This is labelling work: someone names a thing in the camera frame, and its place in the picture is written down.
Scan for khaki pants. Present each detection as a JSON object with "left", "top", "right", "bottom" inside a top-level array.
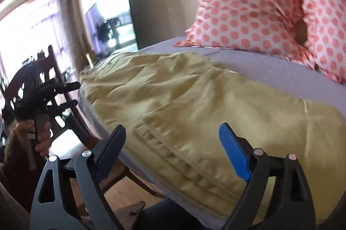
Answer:
[{"left": 80, "top": 52, "right": 345, "bottom": 229}]

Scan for person's left hand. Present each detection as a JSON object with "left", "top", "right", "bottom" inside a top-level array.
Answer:
[{"left": 14, "top": 120, "right": 52, "bottom": 157}]

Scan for dark wooden chair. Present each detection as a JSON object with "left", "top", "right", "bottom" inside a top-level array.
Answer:
[{"left": 0, "top": 44, "right": 165, "bottom": 200}]

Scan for person's leg in jeans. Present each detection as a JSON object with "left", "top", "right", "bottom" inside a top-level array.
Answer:
[{"left": 132, "top": 198, "right": 208, "bottom": 230}]

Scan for black television screen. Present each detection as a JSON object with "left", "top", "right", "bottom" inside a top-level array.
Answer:
[{"left": 84, "top": 0, "right": 138, "bottom": 59}]

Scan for lavender bed sheet mattress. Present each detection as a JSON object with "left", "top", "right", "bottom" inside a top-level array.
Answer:
[{"left": 77, "top": 35, "right": 346, "bottom": 230}]

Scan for left polka dot pillow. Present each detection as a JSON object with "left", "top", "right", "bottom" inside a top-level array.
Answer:
[{"left": 175, "top": 0, "right": 303, "bottom": 60}]

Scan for polka dot pillow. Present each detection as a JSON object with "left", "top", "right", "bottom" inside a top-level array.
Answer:
[
  {"left": 175, "top": 0, "right": 303, "bottom": 60},
  {"left": 299, "top": 0, "right": 345, "bottom": 84}
]

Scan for right polka dot pillow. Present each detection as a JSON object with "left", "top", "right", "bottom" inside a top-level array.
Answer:
[{"left": 299, "top": 0, "right": 345, "bottom": 84}]

